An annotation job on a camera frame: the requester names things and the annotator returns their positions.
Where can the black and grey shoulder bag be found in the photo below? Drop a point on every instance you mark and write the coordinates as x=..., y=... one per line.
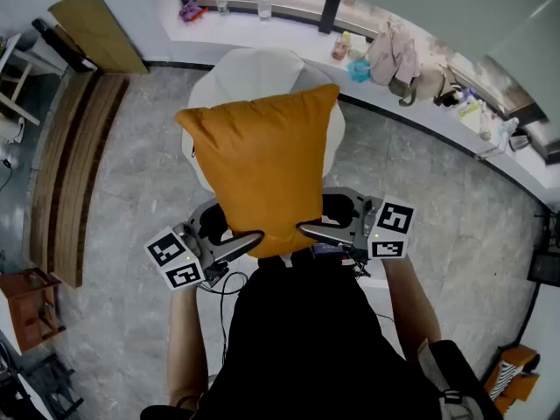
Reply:
x=459, y=383

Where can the white seat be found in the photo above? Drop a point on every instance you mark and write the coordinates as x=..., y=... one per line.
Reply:
x=254, y=74

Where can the clear bottle with orange liquid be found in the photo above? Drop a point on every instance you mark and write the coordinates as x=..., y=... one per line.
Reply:
x=340, y=46

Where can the person's black clothing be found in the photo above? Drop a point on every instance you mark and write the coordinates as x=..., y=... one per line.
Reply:
x=306, y=344

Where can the pink backpack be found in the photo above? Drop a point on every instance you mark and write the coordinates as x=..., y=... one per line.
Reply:
x=394, y=61

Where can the orange cushion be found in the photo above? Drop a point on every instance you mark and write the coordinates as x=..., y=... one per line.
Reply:
x=267, y=160

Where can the orange cardboard box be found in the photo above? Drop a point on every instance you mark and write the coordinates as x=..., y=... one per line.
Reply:
x=514, y=376

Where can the black monitor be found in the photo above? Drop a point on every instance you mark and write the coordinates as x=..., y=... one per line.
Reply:
x=544, y=269

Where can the black upright speaker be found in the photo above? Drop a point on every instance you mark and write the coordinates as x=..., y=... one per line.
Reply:
x=330, y=11

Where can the small clear drinking glass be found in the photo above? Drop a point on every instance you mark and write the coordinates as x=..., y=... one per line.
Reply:
x=222, y=3

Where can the black folded umbrella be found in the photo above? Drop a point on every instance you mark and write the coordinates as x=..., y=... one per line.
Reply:
x=63, y=44

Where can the white wooden shelf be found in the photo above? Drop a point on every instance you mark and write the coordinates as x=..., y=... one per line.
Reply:
x=17, y=81

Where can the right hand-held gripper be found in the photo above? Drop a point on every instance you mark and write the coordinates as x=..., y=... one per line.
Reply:
x=391, y=226

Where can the person's left forearm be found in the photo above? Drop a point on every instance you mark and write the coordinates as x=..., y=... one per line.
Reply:
x=187, y=344

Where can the person's right forearm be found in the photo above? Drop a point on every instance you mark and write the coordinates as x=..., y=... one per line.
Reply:
x=413, y=304

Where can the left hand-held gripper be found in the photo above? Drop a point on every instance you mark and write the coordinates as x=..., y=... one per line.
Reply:
x=177, y=252

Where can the beige handbag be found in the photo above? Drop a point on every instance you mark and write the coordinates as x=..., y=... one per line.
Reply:
x=439, y=83

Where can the blue mesh sponge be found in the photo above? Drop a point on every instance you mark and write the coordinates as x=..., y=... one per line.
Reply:
x=359, y=70

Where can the black metal rack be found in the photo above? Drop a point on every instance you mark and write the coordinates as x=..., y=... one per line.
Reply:
x=41, y=387

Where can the reddish brown wooden stool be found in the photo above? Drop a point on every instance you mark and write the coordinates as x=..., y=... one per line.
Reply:
x=30, y=309

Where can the olive yellow board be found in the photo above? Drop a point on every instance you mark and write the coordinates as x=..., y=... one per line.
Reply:
x=98, y=33

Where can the stack of wooden planks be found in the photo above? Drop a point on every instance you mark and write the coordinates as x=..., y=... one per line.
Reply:
x=65, y=177

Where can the tall clear drinking glass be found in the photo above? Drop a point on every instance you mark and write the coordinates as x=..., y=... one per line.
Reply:
x=264, y=7

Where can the silver kettle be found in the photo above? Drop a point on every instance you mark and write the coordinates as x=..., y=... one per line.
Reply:
x=518, y=140

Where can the purple cloth item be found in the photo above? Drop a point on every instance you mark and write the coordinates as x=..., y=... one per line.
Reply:
x=190, y=11

